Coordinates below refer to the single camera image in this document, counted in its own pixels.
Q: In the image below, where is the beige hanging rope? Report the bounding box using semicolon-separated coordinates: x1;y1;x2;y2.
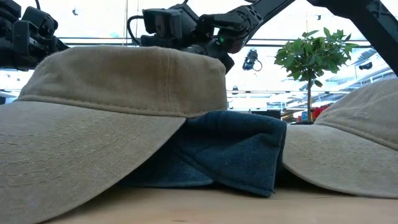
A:
123;0;129;47

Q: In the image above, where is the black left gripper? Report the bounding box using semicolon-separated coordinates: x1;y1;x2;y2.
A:
0;18;70;71

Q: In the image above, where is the red plastic crate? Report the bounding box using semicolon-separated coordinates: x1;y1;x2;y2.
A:
312;104;332;121

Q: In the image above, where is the black overhead rail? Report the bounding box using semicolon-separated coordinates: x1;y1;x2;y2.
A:
57;36;373;48

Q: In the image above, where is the beige cotton cap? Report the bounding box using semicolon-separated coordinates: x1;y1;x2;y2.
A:
0;45;228;224
282;77;398;200

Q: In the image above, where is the dark blue denim cap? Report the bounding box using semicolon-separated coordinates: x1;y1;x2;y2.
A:
119;109;288;198

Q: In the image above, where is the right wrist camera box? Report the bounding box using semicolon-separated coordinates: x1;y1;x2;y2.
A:
142;3;200;40

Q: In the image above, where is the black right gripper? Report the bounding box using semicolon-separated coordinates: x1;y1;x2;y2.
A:
139;18;237;74

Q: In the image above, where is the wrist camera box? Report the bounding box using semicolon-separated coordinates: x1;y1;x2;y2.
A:
142;3;200;40
21;5;59;37

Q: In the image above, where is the black looped gripper cable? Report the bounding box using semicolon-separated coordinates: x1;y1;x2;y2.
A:
126;14;144;46

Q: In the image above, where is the green leafy small tree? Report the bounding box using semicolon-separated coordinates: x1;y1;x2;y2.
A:
274;27;360;123

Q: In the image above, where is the thin dark hanging cable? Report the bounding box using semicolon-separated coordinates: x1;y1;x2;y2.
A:
135;0;140;40

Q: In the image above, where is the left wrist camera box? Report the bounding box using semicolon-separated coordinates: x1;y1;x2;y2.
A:
21;5;59;37

